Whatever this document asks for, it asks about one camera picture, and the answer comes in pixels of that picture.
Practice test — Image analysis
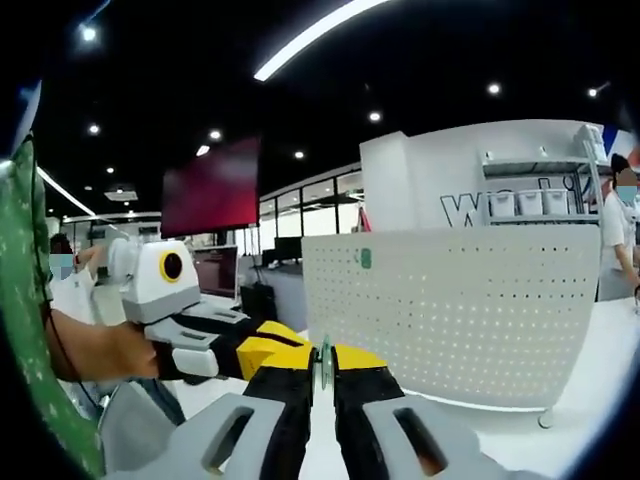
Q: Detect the large red wall screen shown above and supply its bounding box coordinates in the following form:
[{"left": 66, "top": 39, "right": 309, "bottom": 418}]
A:
[{"left": 159, "top": 134, "right": 262, "bottom": 240}]

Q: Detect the black office chair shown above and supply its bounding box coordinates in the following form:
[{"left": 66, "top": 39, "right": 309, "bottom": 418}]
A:
[{"left": 239, "top": 282, "right": 278, "bottom": 326}]

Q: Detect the person's left hand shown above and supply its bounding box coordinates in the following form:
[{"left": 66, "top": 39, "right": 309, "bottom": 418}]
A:
[{"left": 102, "top": 319, "right": 162, "bottom": 382}]

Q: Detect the group of round ceiling spotlights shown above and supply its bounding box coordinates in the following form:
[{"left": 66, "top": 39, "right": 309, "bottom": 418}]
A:
[{"left": 79, "top": 24, "right": 601, "bottom": 176}]

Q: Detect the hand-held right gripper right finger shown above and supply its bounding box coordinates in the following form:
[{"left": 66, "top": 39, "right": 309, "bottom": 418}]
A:
[{"left": 333, "top": 342, "right": 541, "bottom": 480}]

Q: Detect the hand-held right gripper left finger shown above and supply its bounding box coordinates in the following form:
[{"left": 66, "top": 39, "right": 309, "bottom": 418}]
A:
[{"left": 164, "top": 344, "right": 317, "bottom": 480}]

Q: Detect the operator arm green sleeve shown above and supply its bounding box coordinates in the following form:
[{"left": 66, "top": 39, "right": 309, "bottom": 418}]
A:
[{"left": 0, "top": 132, "right": 107, "bottom": 479}]

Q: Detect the black computer monitor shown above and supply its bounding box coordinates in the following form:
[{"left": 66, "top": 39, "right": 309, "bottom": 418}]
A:
[{"left": 273, "top": 236, "right": 304, "bottom": 265}]

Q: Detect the purple screen desktop monitor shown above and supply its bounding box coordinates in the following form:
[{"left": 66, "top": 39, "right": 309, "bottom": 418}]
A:
[{"left": 192, "top": 244, "right": 240, "bottom": 302}]

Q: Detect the white perforated mounting plate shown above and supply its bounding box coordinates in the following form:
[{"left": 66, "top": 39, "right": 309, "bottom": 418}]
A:
[{"left": 301, "top": 223, "right": 601, "bottom": 430}]

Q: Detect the grey mesh office chair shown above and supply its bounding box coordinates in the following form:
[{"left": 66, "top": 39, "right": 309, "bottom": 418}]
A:
[{"left": 98, "top": 378, "right": 187, "bottom": 469}]

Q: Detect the straight ceiling light strip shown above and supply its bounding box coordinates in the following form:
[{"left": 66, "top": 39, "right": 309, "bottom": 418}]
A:
[{"left": 37, "top": 167, "right": 97, "bottom": 217}]

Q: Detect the long curved ceiling light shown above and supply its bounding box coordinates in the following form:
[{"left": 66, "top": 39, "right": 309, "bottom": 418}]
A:
[{"left": 253, "top": 0, "right": 389, "bottom": 81}]

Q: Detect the white storage bin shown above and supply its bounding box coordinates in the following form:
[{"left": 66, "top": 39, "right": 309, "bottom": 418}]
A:
[
  {"left": 488, "top": 192, "right": 517, "bottom": 217},
  {"left": 544, "top": 188, "right": 570, "bottom": 215},
  {"left": 517, "top": 190, "right": 545, "bottom": 216}
]

